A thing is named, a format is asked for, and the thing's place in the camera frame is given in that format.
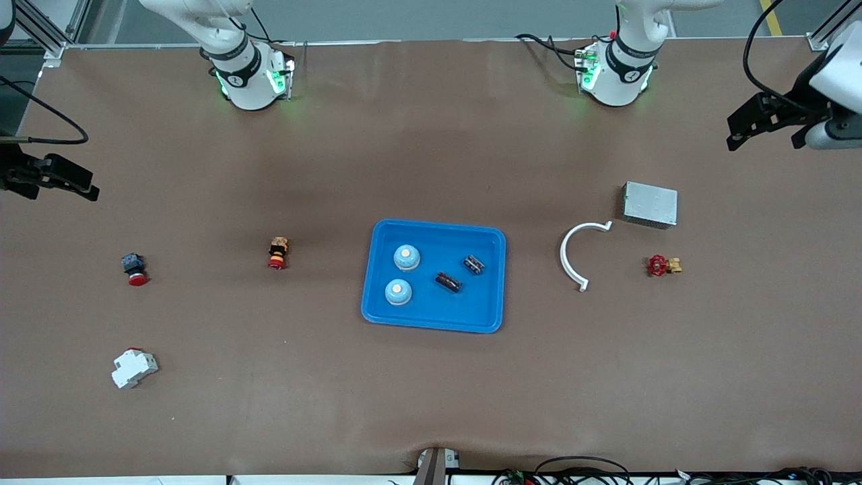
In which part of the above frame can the white circuit breaker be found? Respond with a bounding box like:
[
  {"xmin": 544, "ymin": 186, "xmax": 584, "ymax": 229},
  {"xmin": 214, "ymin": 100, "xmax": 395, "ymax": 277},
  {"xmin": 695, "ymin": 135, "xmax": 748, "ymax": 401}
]
[{"xmin": 111, "ymin": 348, "xmax": 160, "ymax": 390}]

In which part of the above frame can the black cable bundle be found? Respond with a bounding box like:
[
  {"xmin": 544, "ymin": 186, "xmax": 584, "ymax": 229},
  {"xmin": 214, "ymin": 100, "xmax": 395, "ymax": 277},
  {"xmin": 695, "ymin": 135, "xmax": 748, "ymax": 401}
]
[{"xmin": 490, "ymin": 456, "xmax": 862, "ymax": 485}]

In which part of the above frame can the red push button black body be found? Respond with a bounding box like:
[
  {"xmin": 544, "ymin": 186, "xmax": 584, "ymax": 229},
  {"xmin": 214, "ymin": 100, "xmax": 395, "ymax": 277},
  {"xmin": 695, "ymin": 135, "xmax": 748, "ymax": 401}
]
[{"xmin": 121, "ymin": 253, "xmax": 150, "ymax": 287}]

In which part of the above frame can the red handle brass valve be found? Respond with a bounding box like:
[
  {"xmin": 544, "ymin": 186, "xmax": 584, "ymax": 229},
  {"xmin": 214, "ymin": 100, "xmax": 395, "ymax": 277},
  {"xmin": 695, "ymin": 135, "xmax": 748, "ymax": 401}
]
[{"xmin": 647, "ymin": 254, "xmax": 683, "ymax": 278}]

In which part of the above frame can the grey metal power supply box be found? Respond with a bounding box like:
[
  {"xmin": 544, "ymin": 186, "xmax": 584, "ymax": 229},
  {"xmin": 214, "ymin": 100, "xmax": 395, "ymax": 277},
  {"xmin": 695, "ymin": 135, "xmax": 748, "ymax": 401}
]
[{"xmin": 622, "ymin": 181, "xmax": 679, "ymax": 230}]

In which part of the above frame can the white curved plastic clamp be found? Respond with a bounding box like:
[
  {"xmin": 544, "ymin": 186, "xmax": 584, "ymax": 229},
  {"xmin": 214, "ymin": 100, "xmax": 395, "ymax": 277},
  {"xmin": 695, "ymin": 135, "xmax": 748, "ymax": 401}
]
[{"xmin": 560, "ymin": 220, "xmax": 614, "ymax": 292}]

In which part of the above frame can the aluminium frame post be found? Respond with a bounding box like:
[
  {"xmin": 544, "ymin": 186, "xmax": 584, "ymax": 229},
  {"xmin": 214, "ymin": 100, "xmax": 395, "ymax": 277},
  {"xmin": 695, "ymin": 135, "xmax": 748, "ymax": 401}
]
[
  {"xmin": 0, "ymin": 0, "xmax": 92, "ymax": 68},
  {"xmin": 807, "ymin": 0, "xmax": 862, "ymax": 52}
]

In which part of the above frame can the brown table cover mat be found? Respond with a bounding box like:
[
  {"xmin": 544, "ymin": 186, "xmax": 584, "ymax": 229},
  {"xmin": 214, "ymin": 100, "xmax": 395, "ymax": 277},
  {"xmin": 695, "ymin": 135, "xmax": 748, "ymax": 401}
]
[{"xmin": 0, "ymin": 37, "xmax": 862, "ymax": 479}]

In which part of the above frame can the grey metal bracket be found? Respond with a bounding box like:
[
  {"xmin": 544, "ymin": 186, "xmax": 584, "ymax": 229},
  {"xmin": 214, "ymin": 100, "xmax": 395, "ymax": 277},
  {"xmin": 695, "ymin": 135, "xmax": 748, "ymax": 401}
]
[{"xmin": 414, "ymin": 447, "xmax": 462, "ymax": 485}]

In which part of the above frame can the black arm base cable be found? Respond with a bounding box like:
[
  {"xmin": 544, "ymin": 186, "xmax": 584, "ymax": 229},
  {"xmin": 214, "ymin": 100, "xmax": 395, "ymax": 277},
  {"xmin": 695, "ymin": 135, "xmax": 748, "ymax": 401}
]
[{"xmin": 515, "ymin": 32, "xmax": 587, "ymax": 72}]

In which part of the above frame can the blue plastic tray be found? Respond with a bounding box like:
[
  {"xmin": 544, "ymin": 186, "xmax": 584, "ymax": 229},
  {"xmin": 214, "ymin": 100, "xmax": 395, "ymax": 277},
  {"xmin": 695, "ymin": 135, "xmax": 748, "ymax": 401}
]
[{"xmin": 361, "ymin": 219, "xmax": 507, "ymax": 334}]

